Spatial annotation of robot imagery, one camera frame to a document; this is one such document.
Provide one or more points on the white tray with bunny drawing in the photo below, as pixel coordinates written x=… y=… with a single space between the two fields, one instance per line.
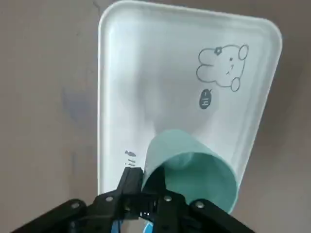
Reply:
x=170 y=72

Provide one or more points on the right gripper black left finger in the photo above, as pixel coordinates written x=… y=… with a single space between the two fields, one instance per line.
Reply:
x=131 y=180

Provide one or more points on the small green cup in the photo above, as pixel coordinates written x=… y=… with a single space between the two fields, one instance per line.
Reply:
x=194 y=170

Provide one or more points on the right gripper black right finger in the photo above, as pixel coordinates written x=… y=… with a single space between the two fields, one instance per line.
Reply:
x=175 y=213

